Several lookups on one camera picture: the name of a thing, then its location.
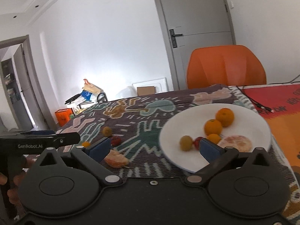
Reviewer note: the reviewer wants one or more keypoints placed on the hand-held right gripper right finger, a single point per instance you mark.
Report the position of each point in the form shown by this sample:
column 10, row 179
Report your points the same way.
column 208, row 150

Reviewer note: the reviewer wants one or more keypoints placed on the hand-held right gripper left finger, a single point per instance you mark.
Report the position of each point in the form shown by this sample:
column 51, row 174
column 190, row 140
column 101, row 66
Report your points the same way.
column 100, row 148

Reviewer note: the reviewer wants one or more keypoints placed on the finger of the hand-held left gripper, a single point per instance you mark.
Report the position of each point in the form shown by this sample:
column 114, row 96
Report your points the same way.
column 39, row 133
column 68, row 138

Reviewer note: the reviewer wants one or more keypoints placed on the yellow cherry tomato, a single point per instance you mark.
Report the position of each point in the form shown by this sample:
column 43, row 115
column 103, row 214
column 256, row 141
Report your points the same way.
column 86, row 144
column 213, row 137
column 185, row 143

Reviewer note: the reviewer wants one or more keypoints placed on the red cherry tomato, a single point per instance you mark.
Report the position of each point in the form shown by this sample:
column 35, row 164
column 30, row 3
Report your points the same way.
column 115, row 140
column 197, row 142

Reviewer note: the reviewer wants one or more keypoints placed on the orange mandarin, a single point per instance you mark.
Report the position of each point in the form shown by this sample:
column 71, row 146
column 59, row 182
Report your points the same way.
column 225, row 117
column 212, row 127

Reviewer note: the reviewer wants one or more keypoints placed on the peeled pomelo segment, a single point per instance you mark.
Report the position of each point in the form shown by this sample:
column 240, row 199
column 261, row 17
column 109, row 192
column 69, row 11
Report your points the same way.
column 236, row 143

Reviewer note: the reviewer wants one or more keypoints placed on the white plate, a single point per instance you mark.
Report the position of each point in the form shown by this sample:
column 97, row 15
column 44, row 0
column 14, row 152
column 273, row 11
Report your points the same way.
column 178, row 121

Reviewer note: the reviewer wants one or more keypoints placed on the person's left hand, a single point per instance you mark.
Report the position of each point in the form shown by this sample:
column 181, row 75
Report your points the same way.
column 20, row 175

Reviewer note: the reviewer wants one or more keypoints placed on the brown-green small fruit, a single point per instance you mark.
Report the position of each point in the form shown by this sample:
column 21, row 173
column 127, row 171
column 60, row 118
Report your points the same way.
column 107, row 131

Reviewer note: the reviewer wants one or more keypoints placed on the peeled tangerine piece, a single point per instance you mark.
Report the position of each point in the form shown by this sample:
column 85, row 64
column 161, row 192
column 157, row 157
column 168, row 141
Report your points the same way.
column 116, row 159

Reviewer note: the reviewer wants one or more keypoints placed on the orange box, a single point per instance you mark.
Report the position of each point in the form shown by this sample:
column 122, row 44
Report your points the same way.
column 62, row 117

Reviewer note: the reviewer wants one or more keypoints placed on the black folded stand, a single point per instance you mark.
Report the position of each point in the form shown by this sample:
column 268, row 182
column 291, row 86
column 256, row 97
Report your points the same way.
column 72, row 99

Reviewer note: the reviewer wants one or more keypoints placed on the dark patterned woven tablecloth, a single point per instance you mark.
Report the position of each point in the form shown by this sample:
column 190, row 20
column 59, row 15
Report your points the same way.
column 145, row 159

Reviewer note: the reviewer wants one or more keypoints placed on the blue bag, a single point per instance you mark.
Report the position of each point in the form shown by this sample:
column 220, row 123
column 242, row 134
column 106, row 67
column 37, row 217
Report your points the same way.
column 86, row 95

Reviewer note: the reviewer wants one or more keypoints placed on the open grey door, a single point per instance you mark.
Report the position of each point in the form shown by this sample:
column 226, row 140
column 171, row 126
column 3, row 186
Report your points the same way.
column 24, row 86

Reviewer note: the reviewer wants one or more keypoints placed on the grey shelf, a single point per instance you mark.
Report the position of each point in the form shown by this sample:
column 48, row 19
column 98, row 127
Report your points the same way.
column 10, row 86

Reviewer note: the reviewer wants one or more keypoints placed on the cardboard box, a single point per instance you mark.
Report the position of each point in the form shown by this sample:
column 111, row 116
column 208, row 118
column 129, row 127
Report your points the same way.
column 145, row 91

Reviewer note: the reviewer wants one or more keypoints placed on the orange printed cloth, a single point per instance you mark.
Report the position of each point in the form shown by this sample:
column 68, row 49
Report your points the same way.
column 281, row 126

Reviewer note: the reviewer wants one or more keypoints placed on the white framed board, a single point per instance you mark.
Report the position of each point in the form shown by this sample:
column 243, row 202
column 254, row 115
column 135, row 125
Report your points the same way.
column 161, row 84

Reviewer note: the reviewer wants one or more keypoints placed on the orange chair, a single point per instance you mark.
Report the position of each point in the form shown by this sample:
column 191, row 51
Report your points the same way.
column 225, row 68

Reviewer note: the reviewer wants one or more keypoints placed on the black chair frame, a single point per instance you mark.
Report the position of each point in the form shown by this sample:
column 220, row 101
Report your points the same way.
column 101, row 96

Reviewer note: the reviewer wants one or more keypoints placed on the white wall switch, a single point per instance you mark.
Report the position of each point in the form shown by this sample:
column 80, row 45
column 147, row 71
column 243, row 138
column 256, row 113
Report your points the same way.
column 231, row 5

